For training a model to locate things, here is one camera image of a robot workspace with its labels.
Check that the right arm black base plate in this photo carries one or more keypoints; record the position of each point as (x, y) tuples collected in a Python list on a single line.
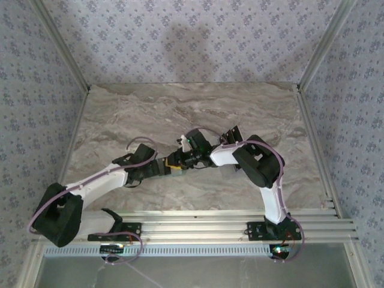
[(255, 231)]

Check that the black tiered card stand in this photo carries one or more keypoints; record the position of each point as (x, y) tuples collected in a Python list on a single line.
[(235, 135)]

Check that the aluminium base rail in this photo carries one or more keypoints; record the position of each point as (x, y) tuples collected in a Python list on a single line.
[(195, 225)]

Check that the black yellow credit card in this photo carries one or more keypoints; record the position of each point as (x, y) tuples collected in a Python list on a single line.
[(173, 164)]

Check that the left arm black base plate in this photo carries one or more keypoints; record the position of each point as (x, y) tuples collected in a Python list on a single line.
[(135, 228)]

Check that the aluminium side rail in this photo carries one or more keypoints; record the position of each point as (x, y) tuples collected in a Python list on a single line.
[(73, 135), (316, 144)]

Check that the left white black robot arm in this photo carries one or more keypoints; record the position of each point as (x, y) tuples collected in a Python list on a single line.
[(102, 183)]

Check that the aluminium frame post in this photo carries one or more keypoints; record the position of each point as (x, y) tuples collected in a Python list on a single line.
[(66, 51), (324, 45)]

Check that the blue grey card holder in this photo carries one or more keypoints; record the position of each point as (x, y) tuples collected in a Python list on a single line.
[(177, 174)]

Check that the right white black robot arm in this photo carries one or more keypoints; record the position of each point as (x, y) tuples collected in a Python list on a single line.
[(222, 154)]

